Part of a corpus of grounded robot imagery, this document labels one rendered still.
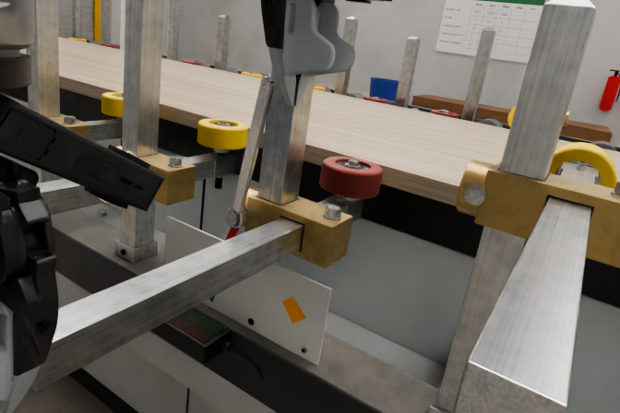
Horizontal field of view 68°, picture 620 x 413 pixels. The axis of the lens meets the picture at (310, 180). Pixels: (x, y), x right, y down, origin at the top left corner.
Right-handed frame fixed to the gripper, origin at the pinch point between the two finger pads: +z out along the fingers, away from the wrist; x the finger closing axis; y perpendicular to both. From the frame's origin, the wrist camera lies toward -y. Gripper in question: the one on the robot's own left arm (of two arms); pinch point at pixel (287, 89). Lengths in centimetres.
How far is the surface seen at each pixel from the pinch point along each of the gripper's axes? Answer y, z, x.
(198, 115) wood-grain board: -35.4, 10.9, 24.7
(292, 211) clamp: -1.1, 13.6, 5.6
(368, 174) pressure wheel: 2.5, 10.2, 16.2
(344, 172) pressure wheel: 0.1, 10.3, 14.5
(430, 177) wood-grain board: 7.7, 10.6, 25.0
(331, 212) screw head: 2.9, 12.8, 7.1
